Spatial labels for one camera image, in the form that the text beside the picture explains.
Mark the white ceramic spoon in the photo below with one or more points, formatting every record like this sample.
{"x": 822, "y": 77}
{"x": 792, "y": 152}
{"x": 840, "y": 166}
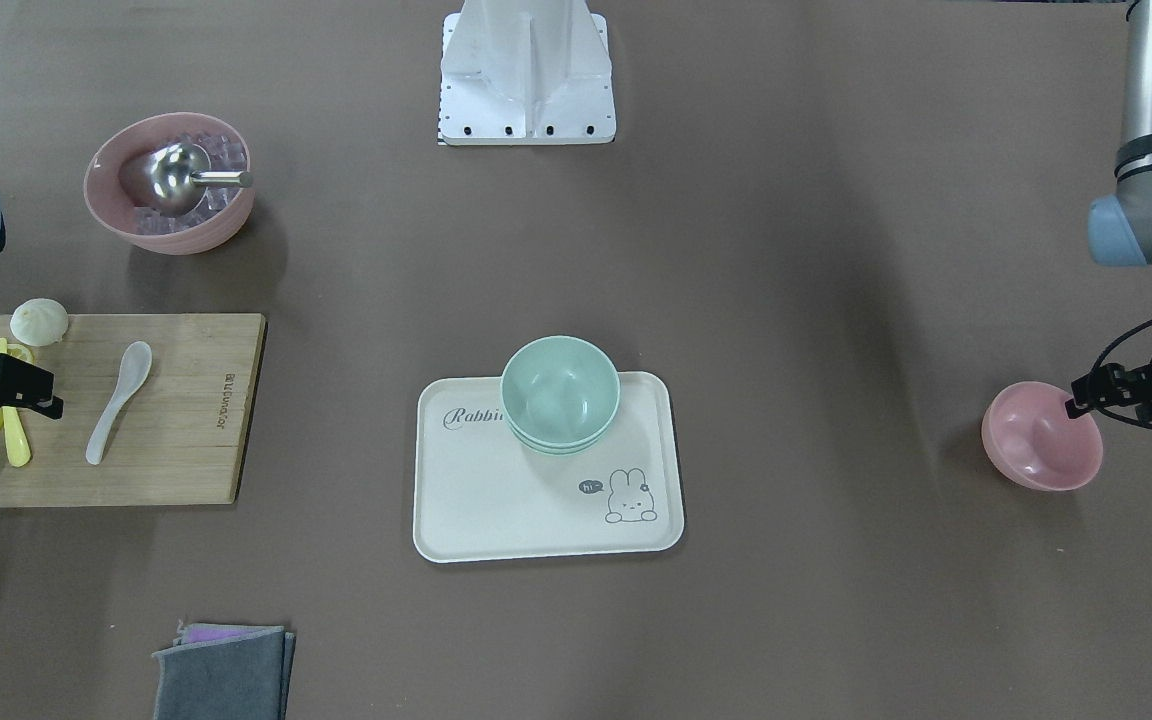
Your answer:
{"x": 135, "y": 366}

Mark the grey folded cloth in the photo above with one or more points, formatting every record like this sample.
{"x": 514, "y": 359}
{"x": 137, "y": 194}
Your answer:
{"x": 225, "y": 671}

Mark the yellow plastic spoon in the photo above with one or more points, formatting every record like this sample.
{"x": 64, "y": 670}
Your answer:
{"x": 16, "y": 442}

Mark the green stacked bowls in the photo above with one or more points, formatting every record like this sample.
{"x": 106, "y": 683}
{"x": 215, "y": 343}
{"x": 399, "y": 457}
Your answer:
{"x": 559, "y": 394}

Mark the white steamed bun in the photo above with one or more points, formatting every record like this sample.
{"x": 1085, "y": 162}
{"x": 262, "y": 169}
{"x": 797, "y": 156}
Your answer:
{"x": 39, "y": 322}

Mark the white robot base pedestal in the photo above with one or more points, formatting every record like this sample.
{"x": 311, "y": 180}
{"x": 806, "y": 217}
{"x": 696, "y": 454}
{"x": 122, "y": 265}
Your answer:
{"x": 526, "y": 73}

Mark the bamboo cutting board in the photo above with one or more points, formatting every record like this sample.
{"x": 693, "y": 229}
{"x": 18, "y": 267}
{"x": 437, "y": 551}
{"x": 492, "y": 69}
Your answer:
{"x": 179, "y": 441}

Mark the small pink bowl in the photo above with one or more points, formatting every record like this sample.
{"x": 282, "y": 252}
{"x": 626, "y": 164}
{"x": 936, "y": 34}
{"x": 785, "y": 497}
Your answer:
{"x": 1032, "y": 441}

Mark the cream rabbit tray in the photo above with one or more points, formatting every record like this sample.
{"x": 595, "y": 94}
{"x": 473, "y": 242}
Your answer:
{"x": 479, "y": 494}

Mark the large pink bowl with ice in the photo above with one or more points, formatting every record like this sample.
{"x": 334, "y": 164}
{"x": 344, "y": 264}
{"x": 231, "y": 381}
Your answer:
{"x": 113, "y": 197}

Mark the metal ladle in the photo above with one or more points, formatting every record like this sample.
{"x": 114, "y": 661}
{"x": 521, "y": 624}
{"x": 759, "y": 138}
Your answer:
{"x": 174, "y": 180}

